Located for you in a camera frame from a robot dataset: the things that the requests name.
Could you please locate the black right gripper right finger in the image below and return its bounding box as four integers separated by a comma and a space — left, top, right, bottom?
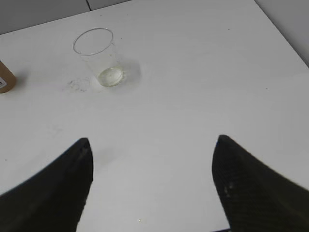
211, 135, 309, 232

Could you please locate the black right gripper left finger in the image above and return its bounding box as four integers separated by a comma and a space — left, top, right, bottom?
0, 138, 93, 232

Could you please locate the orange juice bottle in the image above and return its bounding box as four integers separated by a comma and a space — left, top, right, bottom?
0, 62, 16, 93

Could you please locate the transparent plastic cup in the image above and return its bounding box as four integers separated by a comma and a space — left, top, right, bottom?
72, 27, 125, 87

